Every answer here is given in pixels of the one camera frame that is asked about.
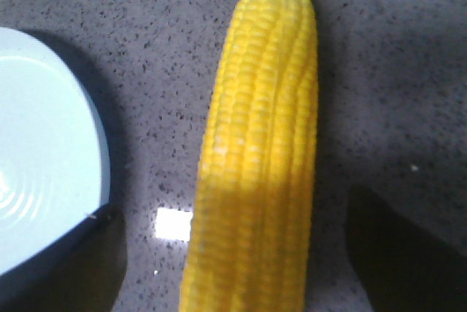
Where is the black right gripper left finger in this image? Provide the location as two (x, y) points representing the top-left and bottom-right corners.
(1, 204), (126, 311)

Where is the light blue round plate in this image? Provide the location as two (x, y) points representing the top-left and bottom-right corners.
(1, 28), (110, 273)

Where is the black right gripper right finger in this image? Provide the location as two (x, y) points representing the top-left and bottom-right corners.
(345, 187), (466, 311)

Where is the yellow corn cob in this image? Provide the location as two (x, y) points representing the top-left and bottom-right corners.
(179, 0), (318, 311)

